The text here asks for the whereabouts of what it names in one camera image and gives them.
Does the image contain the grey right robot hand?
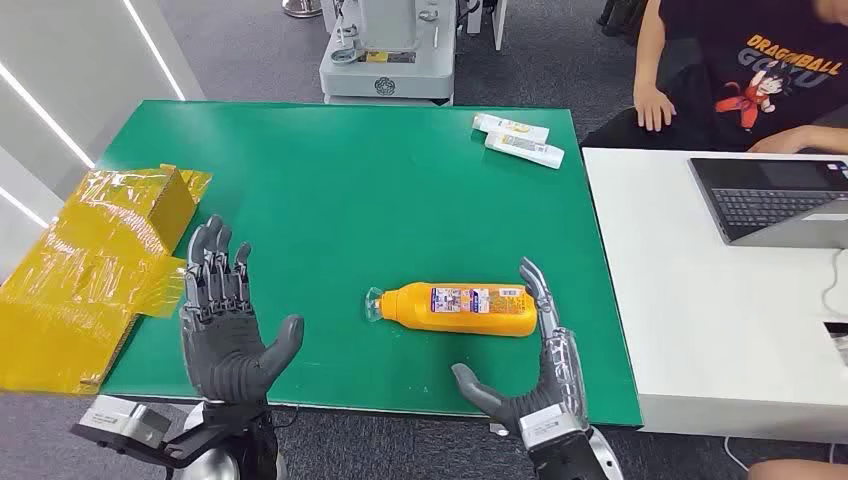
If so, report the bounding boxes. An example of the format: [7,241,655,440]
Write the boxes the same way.
[451,256,590,437]

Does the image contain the person's left hand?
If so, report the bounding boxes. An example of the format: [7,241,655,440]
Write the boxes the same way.
[748,125,813,155]

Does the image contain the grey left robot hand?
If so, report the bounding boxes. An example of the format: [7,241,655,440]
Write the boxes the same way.
[180,215,306,405]

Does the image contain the person's right hand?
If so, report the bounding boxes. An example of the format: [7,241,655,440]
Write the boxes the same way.
[632,82,678,132]

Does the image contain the orange detergent bottle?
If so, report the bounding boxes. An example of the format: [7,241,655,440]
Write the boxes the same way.
[364,282,539,339]

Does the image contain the dark grey laptop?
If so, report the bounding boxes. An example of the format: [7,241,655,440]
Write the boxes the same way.
[687,157,848,250]

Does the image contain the person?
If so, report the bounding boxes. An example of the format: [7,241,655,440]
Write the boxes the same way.
[581,0,848,155]

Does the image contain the black chair legs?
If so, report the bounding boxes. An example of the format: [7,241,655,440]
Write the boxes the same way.
[596,0,664,41]

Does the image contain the white tube with yellow print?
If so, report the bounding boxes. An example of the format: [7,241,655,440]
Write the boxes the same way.
[484,130,566,171]
[472,112,551,145]

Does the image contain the yellow tape-wrapped cardboard box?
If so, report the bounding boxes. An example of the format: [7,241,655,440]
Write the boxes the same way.
[0,164,213,397]

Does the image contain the white furniture leg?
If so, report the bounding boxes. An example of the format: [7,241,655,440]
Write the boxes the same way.
[463,0,508,52]

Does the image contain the black flat object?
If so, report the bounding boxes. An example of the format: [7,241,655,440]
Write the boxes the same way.
[823,321,848,367]

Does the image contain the person's knee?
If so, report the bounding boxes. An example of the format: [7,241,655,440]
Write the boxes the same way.
[748,459,848,480]

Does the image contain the white machine base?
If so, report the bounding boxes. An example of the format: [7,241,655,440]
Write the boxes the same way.
[319,0,458,107]

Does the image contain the chrome round stand base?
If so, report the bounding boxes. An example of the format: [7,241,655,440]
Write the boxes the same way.
[281,0,324,19]

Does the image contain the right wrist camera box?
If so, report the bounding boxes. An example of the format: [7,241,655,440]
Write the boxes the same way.
[518,405,591,453]

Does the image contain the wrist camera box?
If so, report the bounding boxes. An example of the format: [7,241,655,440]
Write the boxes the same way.
[518,405,591,453]
[71,396,174,453]

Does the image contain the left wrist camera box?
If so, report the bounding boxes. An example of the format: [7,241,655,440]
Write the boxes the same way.
[71,396,174,453]

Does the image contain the white cable on floor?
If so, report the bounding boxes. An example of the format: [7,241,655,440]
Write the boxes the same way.
[722,435,751,473]

